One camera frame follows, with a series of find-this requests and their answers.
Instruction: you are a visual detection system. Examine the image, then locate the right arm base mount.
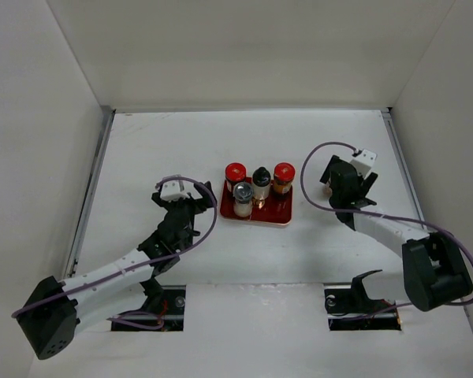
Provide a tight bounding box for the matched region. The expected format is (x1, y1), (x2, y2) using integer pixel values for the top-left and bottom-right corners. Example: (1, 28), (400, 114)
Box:
(324, 269), (401, 332)

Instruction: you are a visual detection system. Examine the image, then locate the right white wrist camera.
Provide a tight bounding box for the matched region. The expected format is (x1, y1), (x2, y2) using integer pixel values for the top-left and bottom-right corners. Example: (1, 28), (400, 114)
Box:
(349, 149), (378, 179)

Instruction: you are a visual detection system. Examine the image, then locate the red lid chili sauce jar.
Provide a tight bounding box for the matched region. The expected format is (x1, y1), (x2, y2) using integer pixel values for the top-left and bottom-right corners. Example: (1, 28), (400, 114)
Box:
(225, 162), (247, 194)

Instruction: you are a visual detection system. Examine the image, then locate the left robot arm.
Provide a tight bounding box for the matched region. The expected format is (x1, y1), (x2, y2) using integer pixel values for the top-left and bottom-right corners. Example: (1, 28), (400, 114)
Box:
(12, 176), (217, 360)

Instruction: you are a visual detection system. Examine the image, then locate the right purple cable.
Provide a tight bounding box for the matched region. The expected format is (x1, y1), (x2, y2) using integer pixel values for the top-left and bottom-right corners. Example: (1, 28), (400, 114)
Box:
(300, 141), (473, 306)

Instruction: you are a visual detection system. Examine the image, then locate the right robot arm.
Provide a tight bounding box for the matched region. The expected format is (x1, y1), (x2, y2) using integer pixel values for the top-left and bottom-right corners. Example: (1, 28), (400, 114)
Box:
(320, 155), (473, 312)

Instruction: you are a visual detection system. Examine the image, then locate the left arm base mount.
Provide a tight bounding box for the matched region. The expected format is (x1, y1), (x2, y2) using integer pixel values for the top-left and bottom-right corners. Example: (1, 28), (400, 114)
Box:
(110, 286), (187, 332)

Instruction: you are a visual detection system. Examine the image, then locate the clear lid white shaker bottle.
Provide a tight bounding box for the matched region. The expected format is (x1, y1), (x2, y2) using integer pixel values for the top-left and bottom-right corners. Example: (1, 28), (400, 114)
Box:
(233, 182), (254, 218)

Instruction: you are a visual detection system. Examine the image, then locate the red tray with gold emblem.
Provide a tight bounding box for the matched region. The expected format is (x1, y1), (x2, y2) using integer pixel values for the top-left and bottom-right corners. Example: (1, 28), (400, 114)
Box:
(218, 183), (294, 226)

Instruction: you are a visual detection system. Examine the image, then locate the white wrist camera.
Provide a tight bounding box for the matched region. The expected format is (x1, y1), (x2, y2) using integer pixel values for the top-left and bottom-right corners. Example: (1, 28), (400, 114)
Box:
(349, 149), (378, 179)
(159, 176), (188, 202)

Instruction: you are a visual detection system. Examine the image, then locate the black cap white bottle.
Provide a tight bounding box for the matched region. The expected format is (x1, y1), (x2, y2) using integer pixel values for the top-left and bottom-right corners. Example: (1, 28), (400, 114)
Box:
(251, 166), (271, 201)

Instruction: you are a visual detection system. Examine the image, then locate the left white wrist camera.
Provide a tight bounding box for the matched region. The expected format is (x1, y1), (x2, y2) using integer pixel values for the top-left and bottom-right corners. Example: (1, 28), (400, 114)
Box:
(159, 176), (188, 202)

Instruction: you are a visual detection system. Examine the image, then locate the silver lid glass jar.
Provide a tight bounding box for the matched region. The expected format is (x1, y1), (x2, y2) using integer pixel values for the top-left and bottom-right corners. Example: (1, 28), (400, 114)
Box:
(325, 185), (333, 197)

